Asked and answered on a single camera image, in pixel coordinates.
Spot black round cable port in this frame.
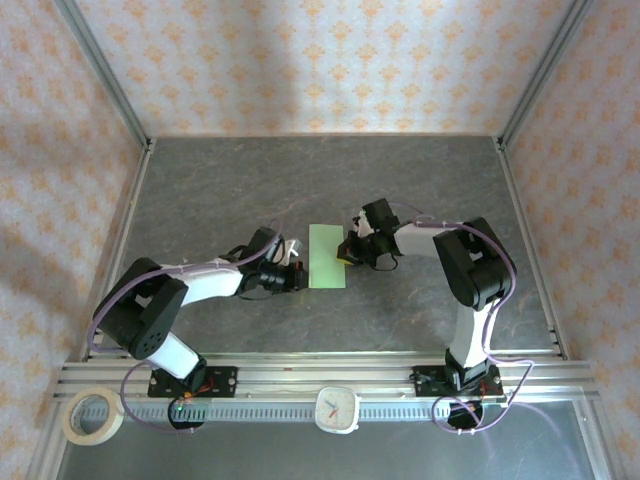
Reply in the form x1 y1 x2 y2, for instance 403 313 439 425
446 398 485 432
167 398 207 432

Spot aluminium frame post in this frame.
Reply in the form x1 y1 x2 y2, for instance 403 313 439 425
494 0 596 151
52 0 156 151

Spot white square clock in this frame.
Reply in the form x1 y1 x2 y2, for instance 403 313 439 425
313 386 362 437

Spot right aluminium table rail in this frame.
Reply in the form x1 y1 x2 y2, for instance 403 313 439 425
494 139 571 361

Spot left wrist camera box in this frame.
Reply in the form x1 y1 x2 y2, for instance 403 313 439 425
277 238 305 266

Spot aluminium mounting rail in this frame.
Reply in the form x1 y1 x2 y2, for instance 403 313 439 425
54 352 599 401

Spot left aluminium table rail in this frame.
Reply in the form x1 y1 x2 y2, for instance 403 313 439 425
82 139 156 361

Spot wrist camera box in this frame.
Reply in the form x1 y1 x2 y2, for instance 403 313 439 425
277 238 305 266
352 209 374 239

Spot masking tape roll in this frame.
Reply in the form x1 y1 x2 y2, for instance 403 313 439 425
64 387 125 445

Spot steel sheet panel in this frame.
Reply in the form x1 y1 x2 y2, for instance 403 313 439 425
54 399 601 480

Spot right aluminium frame post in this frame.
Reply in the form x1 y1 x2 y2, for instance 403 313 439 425
494 0 596 151

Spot light green paper sheet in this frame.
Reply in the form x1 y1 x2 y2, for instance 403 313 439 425
307 223 348 291

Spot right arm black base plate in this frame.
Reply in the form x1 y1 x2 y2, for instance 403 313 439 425
412 364 506 400

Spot left arm red wires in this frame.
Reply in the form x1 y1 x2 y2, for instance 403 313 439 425
182 377 217 402

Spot left aluminium frame post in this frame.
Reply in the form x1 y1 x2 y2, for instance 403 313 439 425
52 0 156 151

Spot aluminium table rail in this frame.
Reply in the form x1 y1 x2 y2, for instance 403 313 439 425
82 139 156 361
494 139 571 361

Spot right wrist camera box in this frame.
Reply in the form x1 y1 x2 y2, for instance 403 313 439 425
352 209 374 239

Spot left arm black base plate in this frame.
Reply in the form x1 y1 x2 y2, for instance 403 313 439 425
147 365 240 400

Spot grey slotted cable duct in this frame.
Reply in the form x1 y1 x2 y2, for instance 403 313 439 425
79 399 506 424

